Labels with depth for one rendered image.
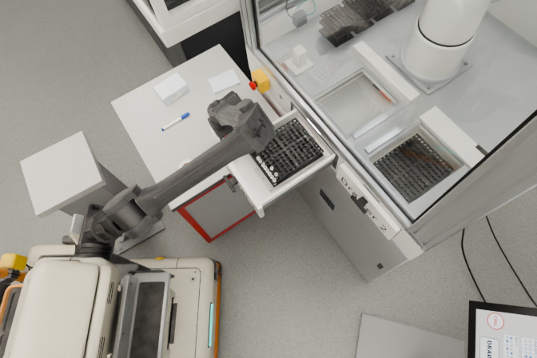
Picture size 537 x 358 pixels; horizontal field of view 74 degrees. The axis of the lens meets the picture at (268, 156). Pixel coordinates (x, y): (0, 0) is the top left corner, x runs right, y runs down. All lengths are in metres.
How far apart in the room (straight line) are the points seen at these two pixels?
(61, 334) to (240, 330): 1.36
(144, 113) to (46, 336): 1.08
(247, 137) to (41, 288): 0.49
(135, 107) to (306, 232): 1.15
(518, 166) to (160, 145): 1.27
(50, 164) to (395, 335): 1.80
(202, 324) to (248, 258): 0.47
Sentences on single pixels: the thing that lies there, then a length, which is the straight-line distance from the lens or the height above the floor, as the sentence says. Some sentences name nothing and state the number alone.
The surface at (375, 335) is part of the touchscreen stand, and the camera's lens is 2.08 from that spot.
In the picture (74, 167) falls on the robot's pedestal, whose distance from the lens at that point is 1.70.
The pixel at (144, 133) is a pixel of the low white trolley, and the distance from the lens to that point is 1.64.
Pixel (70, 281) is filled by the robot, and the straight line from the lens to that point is 0.84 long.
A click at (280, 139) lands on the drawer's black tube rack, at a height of 0.90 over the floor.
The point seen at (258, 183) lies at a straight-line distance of 1.33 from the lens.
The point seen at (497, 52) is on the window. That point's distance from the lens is 0.65.
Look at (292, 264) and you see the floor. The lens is 2.10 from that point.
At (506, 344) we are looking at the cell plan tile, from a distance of 1.16.
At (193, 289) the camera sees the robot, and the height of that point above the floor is 0.28.
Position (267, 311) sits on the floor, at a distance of 2.08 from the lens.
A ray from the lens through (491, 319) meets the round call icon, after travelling 1.18.
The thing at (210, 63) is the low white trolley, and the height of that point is 0.76.
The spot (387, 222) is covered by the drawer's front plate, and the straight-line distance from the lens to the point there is 1.23.
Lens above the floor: 2.07
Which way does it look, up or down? 64 degrees down
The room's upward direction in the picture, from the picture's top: 8 degrees counter-clockwise
